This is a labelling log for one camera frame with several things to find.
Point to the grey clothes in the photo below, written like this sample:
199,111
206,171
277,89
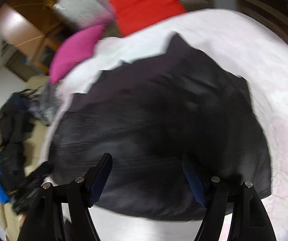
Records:
47,105

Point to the silver foil mat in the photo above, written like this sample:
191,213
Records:
81,10

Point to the beige sofa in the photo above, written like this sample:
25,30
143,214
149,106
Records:
33,140

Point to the wooden shelf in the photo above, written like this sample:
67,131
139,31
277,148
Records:
271,12

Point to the black quilted jacket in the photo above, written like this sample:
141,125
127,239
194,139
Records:
159,110

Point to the wooden cabinet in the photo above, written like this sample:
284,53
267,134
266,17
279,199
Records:
26,27

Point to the pink pillow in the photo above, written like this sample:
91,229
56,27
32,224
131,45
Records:
76,52

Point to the black coat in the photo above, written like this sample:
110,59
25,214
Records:
13,130

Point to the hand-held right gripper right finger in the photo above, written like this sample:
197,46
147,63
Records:
194,180

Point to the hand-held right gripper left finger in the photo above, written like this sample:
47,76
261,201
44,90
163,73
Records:
100,178

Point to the red pillow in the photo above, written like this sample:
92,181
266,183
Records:
146,5

